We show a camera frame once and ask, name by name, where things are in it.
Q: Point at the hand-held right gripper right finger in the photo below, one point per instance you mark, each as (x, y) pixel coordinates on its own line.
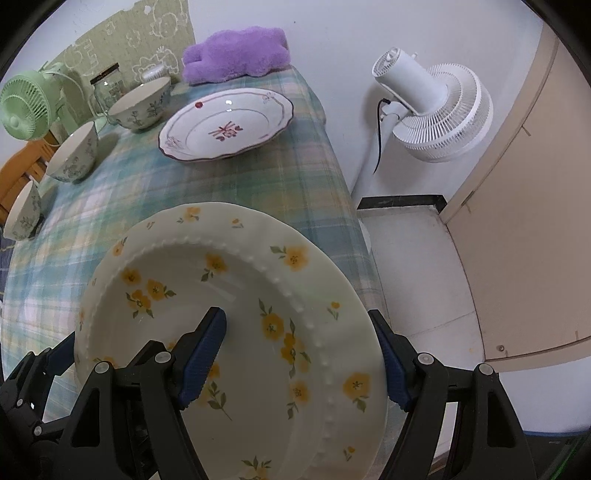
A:
(392, 364)

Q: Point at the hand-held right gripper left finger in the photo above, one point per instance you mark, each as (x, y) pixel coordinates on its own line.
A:
(205, 350)

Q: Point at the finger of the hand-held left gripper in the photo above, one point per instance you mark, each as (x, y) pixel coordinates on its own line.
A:
(32, 429)
(57, 357)

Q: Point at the yellow flower plate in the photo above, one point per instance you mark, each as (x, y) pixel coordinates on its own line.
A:
(231, 286)

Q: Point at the small floral bowl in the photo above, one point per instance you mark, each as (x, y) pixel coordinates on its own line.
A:
(25, 212)

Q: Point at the medium floral bowl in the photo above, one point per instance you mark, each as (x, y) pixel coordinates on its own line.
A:
(74, 157)

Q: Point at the red print scalloped plate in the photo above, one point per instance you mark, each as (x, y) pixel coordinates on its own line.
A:
(240, 110)

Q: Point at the large floral bowl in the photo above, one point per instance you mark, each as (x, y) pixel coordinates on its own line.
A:
(138, 106)

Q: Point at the plaid tablecloth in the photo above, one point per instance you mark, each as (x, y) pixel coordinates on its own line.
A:
(254, 184)

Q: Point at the beige door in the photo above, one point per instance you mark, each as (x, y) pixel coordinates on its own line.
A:
(531, 207)

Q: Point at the green desk fan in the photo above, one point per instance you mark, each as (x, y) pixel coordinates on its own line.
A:
(27, 106)

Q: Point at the white standing fan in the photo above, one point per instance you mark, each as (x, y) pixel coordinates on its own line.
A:
(443, 115)

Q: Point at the glass jar with lid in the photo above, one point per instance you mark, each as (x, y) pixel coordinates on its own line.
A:
(106, 90)

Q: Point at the cotton swab container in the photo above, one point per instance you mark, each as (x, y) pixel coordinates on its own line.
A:
(154, 73)

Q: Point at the purple plush toy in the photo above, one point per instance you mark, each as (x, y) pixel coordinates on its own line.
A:
(235, 50)

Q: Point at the green printed wall mat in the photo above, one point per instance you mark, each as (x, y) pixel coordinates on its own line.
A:
(152, 27)

